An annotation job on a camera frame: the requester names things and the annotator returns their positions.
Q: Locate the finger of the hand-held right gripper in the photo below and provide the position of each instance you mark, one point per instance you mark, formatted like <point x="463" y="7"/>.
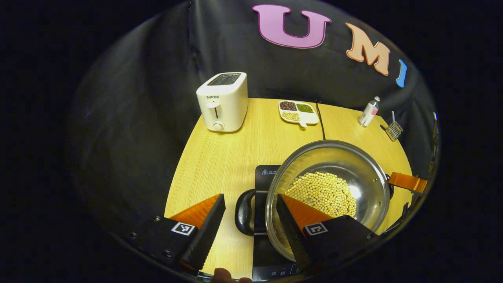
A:
<point x="408" y="182"/>

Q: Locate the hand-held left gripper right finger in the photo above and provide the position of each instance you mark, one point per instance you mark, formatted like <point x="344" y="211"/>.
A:
<point x="292" y="232"/>

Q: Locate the pile of soybeans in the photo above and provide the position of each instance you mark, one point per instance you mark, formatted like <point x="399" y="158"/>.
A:
<point x="322" y="192"/>

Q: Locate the black induction cooktop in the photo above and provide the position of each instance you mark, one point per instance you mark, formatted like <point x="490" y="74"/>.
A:
<point x="261" y="251"/>

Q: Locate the white divided dish of beans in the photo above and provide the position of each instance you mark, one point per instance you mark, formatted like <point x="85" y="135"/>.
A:
<point x="298" y="112"/>

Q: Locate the white toaster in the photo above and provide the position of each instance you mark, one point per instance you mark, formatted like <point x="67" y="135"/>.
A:
<point x="224" y="102"/>

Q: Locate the stainless steel pot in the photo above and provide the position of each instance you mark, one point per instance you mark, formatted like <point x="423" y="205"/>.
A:
<point x="365" y="169"/>

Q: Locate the small clear bottle pink label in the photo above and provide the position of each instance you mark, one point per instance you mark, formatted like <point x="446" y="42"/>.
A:
<point x="368" y="113"/>

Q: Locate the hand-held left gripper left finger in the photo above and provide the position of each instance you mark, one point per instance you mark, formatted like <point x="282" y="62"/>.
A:
<point x="206" y="232"/>

